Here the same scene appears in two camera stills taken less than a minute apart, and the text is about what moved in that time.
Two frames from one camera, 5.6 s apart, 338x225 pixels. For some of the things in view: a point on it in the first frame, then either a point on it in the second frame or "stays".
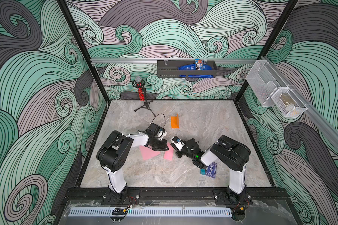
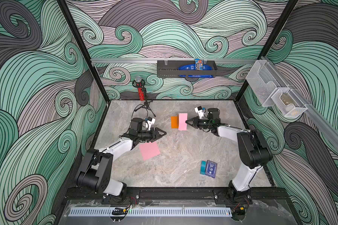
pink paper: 168,154 to 182,117
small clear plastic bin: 288,102 stays
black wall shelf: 170,68 stays
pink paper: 148,153 stays
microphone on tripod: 139,83 stays
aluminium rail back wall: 155,60 stays
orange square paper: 175,122 stays
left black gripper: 161,148 to 153,138
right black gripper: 180,153 to 197,123
